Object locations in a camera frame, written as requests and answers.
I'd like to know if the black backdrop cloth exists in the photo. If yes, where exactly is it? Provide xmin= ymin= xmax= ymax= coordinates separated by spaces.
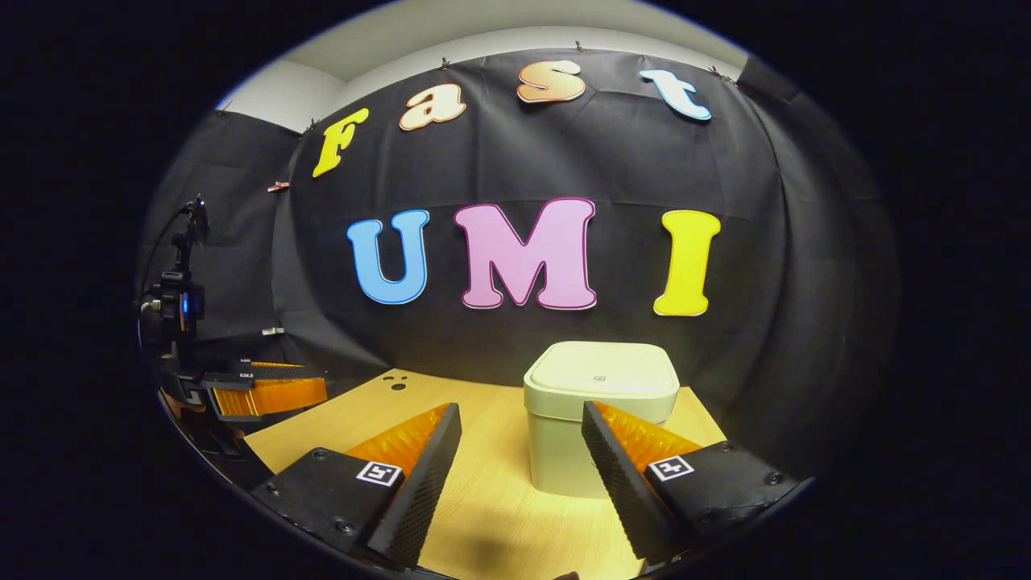
xmin=137 ymin=47 xmax=901 ymax=476

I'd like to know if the pale green desktop garbage bin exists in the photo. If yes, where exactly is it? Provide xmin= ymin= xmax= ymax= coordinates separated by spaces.
xmin=524 ymin=341 xmax=681 ymax=499

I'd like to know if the wooden desktop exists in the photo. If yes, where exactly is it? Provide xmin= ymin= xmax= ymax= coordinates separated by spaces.
xmin=242 ymin=368 xmax=730 ymax=580

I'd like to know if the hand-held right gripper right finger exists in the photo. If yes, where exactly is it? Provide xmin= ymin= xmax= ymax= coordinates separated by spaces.
xmin=582 ymin=400 xmax=801 ymax=565

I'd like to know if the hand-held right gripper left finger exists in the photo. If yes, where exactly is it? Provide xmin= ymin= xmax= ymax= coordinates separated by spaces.
xmin=251 ymin=403 xmax=463 ymax=569

